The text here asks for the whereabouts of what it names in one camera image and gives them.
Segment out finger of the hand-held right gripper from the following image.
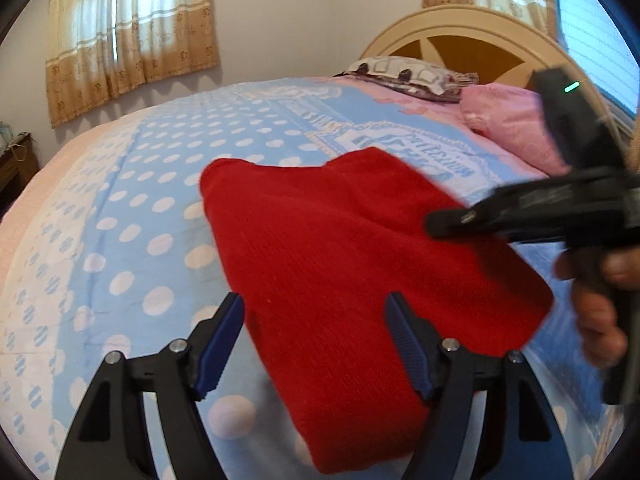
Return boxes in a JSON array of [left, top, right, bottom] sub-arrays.
[[425, 173, 569, 247]]

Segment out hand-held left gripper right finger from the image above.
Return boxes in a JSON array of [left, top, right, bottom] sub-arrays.
[[384, 291, 574, 480]]

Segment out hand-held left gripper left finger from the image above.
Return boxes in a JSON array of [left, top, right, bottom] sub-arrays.
[[54, 291, 246, 480]]

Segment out red embroidered sweater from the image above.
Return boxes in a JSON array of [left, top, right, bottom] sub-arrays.
[[199, 147, 555, 475]]

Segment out person's right hand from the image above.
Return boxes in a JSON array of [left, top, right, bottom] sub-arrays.
[[555, 251, 640, 372]]

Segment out pink pillow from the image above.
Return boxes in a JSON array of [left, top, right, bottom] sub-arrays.
[[459, 84, 572, 173]]

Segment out patterned dark white pillow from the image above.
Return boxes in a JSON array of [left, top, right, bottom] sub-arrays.
[[346, 55, 480, 104]]

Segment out cream wooden headboard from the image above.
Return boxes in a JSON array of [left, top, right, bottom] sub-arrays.
[[359, 7, 617, 111]]

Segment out blue polka dot printed blanket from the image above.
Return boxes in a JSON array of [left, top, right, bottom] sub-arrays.
[[0, 74, 626, 480]]

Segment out pink quilted bedspread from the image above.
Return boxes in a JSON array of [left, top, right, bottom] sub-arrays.
[[0, 121, 151, 271]]

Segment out brown wooden desk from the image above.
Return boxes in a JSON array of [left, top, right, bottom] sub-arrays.
[[0, 120, 42, 216]]

